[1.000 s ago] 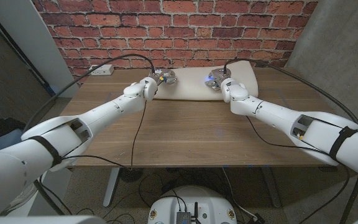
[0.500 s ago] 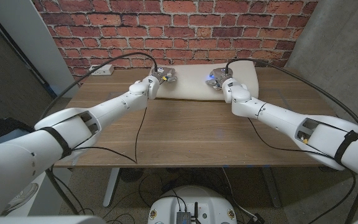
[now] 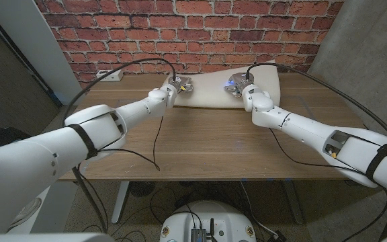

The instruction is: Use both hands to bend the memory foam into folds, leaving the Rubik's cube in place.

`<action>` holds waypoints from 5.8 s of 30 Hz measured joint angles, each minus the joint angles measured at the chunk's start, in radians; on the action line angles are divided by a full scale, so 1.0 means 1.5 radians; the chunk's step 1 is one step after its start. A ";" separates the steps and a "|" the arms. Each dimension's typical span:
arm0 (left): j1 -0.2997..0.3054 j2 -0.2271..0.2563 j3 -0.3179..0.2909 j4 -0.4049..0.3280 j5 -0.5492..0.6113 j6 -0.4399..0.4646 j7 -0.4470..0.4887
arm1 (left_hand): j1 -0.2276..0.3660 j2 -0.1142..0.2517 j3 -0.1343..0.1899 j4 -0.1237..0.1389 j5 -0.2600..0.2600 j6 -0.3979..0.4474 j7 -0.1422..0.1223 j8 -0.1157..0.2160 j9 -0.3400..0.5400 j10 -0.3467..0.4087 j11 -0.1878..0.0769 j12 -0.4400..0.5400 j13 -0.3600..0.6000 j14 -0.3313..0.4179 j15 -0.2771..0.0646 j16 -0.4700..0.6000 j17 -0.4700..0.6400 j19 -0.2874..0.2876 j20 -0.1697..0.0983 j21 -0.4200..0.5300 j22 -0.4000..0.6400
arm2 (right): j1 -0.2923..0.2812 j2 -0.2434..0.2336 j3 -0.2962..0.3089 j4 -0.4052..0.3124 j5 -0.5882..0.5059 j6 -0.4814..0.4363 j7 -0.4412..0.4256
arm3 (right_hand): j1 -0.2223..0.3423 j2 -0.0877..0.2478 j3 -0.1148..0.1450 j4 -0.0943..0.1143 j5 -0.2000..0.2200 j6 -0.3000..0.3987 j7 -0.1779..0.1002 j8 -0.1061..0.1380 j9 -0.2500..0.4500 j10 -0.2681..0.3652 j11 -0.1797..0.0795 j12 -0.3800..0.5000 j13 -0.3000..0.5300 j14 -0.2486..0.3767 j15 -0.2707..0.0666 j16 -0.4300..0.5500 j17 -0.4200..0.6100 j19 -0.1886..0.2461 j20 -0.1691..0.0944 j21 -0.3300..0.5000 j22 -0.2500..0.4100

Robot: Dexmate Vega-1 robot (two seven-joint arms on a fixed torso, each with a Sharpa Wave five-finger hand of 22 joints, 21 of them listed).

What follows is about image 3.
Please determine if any cream memory foam sheet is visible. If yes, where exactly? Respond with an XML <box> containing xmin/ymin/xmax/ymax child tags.
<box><xmin>161</xmin><ymin>59</ymin><xmax>282</xmax><ymax>110</ymax></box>

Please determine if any white robot torso base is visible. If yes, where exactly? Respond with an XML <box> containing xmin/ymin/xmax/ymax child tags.
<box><xmin>159</xmin><ymin>200</ymin><xmax>257</xmax><ymax>242</ymax></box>

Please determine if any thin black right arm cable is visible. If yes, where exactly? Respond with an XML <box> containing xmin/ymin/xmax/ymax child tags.
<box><xmin>267</xmin><ymin>128</ymin><xmax>387</xmax><ymax>242</ymax></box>

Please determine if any small grey electronics box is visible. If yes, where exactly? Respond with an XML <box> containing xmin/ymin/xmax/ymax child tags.
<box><xmin>189</xmin><ymin>228</ymin><xmax>208</xmax><ymax>242</ymax></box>

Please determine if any red brick print backdrop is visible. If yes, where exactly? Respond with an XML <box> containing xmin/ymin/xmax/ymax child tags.
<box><xmin>34</xmin><ymin>0</ymin><xmax>345</xmax><ymax>93</ymax></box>

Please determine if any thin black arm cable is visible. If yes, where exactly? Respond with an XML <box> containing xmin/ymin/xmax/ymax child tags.
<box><xmin>267</xmin><ymin>128</ymin><xmax>387</xmax><ymax>242</ymax></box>
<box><xmin>97</xmin><ymin>116</ymin><xmax>165</xmax><ymax>171</ymax></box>

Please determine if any white metal table leg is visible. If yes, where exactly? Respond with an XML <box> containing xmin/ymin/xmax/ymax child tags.
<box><xmin>282</xmin><ymin>180</ymin><xmax>305</xmax><ymax>225</ymax></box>
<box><xmin>111</xmin><ymin>181</ymin><xmax>130</xmax><ymax>225</ymax></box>

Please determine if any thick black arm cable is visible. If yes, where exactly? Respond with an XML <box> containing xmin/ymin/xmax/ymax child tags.
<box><xmin>245</xmin><ymin>61</ymin><xmax>387</xmax><ymax>241</ymax></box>
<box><xmin>60</xmin><ymin>57</ymin><xmax>177</xmax><ymax>233</ymax></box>

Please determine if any white floor cable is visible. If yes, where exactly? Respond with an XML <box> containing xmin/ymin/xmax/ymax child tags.
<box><xmin>239</xmin><ymin>180</ymin><xmax>278</xmax><ymax>238</ymax></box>

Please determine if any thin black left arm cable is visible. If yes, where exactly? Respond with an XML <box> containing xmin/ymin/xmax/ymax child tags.
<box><xmin>97</xmin><ymin>116</ymin><xmax>165</xmax><ymax>171</ymax></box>

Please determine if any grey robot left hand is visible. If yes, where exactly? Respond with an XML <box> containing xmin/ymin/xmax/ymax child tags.
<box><xmin>167</xmin><ymin>75</ymin><xmax>194</xmax><ymax>95</ymax></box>

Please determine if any black round fan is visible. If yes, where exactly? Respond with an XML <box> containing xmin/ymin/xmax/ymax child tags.
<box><xmin>128</xmin><ymin>181</ymin><xmax>156</xmax><ymax>198</ymax></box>

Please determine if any white power strip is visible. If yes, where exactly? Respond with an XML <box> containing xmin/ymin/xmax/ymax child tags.
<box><xmin>95</xmin><ymin>69</ymin><xmax>124</xmax><ymax>83</ymax></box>

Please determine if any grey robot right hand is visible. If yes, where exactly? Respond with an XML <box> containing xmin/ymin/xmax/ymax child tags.
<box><xmin>223</xmin><ymin>72</ymin><xmax>257</xmax><ymax>98</ymax></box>

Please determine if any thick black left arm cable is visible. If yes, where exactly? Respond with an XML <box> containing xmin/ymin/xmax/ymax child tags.
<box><xmin>60</xmin><ymin>57</ymin><xmax>177</xmax><ymax>233</ymax></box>

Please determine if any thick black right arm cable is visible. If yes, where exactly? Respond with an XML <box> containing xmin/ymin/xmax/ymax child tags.
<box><xmin>245</xmin><ymin>61</ymin><xmax>387</xmax><ymax>241</ymax></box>

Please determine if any white wall panel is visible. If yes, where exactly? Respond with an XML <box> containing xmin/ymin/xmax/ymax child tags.
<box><xmin>0</xmin><ymin>0</ymin><xmax>87</xmax><ymax>107</ymax></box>

